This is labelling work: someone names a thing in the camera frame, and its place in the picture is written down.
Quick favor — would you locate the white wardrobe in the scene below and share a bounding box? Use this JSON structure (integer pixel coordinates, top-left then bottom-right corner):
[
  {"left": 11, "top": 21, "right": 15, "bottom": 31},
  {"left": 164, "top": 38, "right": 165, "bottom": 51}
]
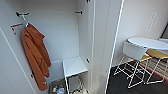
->
[{"left": 0, "top": 0, "right": 125, "bottom": 94}]

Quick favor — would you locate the black wardrobe hook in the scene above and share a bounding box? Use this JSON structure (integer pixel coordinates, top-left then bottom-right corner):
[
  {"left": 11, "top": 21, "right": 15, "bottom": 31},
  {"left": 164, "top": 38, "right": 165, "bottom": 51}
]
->
[
  {"left": 15, "top": 11, "right": 30, "bottom": 18},
  {"left": 74, "top": 10, "right": 84, "bottom": 16}
]

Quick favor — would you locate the orange hooded sweater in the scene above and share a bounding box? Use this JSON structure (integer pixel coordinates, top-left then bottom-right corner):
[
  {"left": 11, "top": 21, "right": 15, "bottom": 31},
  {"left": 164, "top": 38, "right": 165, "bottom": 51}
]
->
[{"left": 21, "top": 23, "right": 53, "bottom": 92}]

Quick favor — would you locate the white clothes hanger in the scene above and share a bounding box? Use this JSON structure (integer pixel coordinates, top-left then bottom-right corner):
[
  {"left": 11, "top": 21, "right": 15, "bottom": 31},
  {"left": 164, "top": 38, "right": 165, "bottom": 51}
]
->
[{"left": 21, "top": 14, "right": 32, "bottom": 30}]

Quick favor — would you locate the white round table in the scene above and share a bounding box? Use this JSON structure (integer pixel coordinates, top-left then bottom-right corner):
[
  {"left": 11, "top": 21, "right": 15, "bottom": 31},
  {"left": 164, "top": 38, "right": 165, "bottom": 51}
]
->
[{"left": 127, "top": 36, "right": 168, "bottom": 51}]

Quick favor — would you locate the white sticker with orange strip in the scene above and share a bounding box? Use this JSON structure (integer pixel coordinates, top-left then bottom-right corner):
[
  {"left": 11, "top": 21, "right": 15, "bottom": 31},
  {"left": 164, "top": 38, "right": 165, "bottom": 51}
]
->
[{"left": 10, "top": 22, "right": 24, "bottom": 35}]

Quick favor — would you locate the yellow seat wire chair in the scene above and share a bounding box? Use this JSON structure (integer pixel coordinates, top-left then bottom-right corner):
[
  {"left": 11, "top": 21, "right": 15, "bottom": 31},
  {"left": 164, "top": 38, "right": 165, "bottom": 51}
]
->
[{"left": 139, "top": 48, "right": 168, "bottom": 85}]

